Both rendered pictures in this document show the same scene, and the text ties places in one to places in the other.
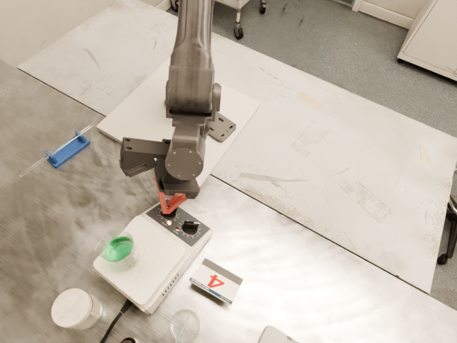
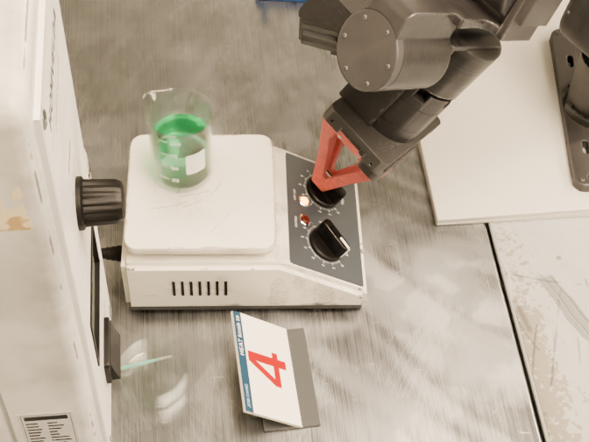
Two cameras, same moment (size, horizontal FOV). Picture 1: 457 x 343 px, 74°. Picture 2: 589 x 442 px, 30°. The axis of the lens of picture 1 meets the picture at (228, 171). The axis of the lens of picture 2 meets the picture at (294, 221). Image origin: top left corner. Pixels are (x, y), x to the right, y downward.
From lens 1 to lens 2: 0.42 m
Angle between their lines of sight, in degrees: 32
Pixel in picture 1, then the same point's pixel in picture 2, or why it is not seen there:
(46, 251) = (112, 96)
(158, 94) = (558, 13)
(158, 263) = (211, 221)
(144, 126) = not seen: hidden behind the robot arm
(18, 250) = (86, 61)
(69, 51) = not seen: outside the picture
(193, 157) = (386, 46)
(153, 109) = not seen: hidden behind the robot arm
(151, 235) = (250, 179)
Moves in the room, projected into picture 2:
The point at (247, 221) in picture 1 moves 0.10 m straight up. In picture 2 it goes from (451, 359) to (471, 291)
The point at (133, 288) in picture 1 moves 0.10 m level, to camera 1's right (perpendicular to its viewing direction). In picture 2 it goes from (143, 215) to (199, 309)
